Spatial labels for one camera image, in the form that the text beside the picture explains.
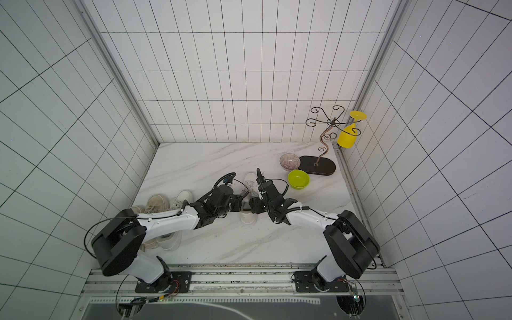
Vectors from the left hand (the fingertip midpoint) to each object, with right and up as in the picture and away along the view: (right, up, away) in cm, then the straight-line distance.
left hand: (240, 201), depth 88 cm
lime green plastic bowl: (+29, +8, +13) cm, 33 cm away
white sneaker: (-26, -13, -12) cm, 32 cm away
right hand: (+7, +2, +2) cm, 8 cm away
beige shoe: (-39, -2, +2) cm, 39 cm away
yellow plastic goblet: (+50, +29, +4) cm, 58 cm away
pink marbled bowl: (+26, +18, +22) cm, 38 cm away
